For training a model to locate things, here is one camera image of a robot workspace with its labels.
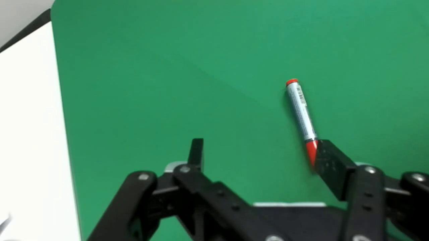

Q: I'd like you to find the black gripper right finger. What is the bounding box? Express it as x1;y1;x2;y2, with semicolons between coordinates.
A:
313;138;429;241

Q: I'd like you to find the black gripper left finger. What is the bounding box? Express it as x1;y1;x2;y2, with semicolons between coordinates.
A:
87;137;288;241

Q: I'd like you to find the red and white pen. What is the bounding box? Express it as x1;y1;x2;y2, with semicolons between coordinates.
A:
284;78;320;169

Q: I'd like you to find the green tablecloth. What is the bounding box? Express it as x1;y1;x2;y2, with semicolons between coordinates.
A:
49;0;429;241

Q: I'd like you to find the white table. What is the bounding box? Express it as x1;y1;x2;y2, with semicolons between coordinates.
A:
0;21;83;241

